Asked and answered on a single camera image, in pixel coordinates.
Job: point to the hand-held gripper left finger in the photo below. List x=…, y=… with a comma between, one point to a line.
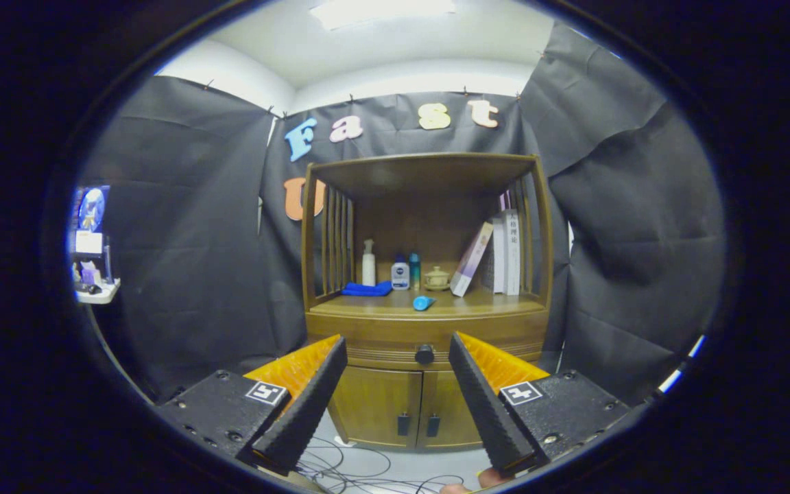
x=309, y=405

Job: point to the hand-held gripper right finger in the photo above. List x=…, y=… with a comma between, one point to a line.
x=487, y=405

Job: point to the wooden drawer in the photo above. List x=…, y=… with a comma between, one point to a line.
x=395, y=346

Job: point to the blue and white tube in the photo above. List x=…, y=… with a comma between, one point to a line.
x=424, y=302

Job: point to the wooden cabinet door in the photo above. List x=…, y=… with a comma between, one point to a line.
x=374, y=405
x=446, y=408

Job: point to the wooden countertop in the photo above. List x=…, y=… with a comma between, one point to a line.
x=491, y=302

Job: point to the wooden cabinet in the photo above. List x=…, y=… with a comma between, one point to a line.
x=429, y=219

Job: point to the blue folded cloth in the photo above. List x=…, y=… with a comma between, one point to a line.
x=366, y=289

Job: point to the patterned book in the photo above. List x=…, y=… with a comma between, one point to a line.
x=488, y=274

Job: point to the lidded ceramic tea cup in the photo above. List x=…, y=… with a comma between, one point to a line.
x=437, y=280

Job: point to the white pump bottle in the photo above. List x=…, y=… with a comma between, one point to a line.
x=368, y=271

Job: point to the purple book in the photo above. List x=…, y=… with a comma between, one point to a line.
x=472, y=259

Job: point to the plain white book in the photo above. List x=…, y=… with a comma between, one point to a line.
x=498, y=254

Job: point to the teal bottle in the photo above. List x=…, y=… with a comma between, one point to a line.
x=414, y=271

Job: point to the white book with black characters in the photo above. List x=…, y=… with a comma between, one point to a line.
x=512, y=254

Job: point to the white bottle with blue cap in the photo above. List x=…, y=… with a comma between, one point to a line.
x=400, y=278

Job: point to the white side table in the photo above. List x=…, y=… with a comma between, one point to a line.
x=103, y=295

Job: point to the colourful wall poster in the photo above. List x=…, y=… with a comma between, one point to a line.
x=91, y=219

